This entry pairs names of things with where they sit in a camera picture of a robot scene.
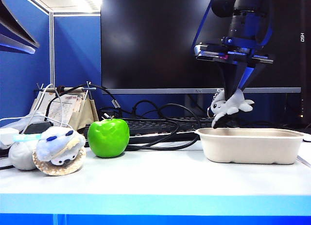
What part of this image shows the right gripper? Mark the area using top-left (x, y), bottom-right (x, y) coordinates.
top-left (193, 36), bottom-right (275, 100)

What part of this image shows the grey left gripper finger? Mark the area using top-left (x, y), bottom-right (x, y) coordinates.
top-left (0, 34), bottom-right (36, 54)
top-left (0, 0), bottom-right (40, 49)

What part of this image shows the grey plush octopus keychain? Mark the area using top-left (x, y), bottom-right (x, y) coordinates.
top-left (207, 88), bottom-right (255, 129)

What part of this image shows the plush penguin with straw hat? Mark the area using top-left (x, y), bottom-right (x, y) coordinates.
top-left (13, 126), bottom-right (87, 176)

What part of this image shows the black HSD monitor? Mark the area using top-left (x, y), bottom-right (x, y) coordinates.
top-left (300, 0), bottom-right (311, 125)

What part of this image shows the white oval tray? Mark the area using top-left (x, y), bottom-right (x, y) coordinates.
top-left (195, 127), bottom-right (306, 165)

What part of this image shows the black power adapter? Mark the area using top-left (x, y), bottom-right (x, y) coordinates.
top-left (24, 121), bottom-right (54, 136)

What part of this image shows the white power adapter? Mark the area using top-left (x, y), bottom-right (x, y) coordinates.
top-left (0, 127), bottom-right (19, 149)

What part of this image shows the beige desk calendar stand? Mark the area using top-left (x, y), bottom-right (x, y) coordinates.
top-left (29, 81), bottom-right (99, 132)

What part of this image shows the large black computer monitor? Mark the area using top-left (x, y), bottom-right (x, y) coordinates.
top-left (101, 0), bottom-right (302, 118)

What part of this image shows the black keyboard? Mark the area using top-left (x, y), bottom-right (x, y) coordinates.
top-left (121, 117), bottom-right (234, 142)

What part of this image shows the grey brain-shaped stress ball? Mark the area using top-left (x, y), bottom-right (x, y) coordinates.
top-left (8, 139), bottom-right (37, 171)

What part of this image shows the green toy apple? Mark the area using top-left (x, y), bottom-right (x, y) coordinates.
top-left (87, 116), bottom-right (130, 158)

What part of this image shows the aluminium partition frame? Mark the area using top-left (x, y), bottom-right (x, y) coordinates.
top-left (17, 0), bottom-right (102, 88)

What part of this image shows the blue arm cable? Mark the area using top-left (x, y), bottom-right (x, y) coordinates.
top-left (191, 0), bottom-right (219, 50)

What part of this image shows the white cable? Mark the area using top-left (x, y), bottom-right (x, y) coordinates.
top-left (0, 83), bottom-right (73, 133)

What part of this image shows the thick black looped cable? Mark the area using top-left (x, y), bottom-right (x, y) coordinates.
top-left (123, 100), bottom-right (202, 152)

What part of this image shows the thin black cable with ferrite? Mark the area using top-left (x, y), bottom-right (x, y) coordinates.
top-left (43, 85), bottom-right (124, 121)

